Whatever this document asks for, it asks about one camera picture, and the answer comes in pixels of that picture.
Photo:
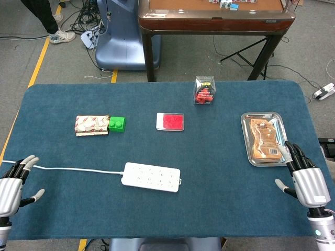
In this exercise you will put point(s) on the blue teal table cloth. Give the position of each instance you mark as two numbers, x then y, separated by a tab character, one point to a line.
162	146

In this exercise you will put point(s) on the white sneaker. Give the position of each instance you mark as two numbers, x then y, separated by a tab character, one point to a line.
62	36

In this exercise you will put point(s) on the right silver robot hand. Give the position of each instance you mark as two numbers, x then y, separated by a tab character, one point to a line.
310	183

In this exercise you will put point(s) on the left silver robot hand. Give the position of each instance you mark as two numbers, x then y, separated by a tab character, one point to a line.
10	188

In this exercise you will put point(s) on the foil wrapped snack package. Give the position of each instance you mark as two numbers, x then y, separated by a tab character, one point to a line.
91	125

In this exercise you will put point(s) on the white floor power strip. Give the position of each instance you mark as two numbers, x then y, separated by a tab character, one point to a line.
325	91

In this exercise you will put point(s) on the brown sauce pouch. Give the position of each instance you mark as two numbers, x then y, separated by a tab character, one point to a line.
264	138

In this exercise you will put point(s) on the silver metal tray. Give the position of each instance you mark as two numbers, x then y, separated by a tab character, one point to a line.
246	130

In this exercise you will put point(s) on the brown mahjong table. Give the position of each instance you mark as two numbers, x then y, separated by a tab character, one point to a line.
214	18

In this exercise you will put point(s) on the person leg in black trousers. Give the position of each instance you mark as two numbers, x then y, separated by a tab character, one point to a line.
42	15

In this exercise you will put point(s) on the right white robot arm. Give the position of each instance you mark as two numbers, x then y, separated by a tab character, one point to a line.
322	227

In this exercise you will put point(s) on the red and white card case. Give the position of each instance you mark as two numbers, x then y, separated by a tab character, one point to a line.
170	121

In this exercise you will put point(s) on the clear box of red items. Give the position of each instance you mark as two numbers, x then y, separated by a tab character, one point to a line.
204	91

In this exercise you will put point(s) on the light blue pen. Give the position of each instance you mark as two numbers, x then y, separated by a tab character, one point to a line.
279	130

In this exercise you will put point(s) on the white power strip with plugs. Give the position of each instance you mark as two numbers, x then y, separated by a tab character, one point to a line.
90	36

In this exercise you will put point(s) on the green toy building block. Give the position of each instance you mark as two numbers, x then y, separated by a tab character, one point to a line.
117	124

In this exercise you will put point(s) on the mahjong tiles cluster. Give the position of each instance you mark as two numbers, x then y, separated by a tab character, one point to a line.
225	3

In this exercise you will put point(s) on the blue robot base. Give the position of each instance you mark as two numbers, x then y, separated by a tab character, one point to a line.
123	39

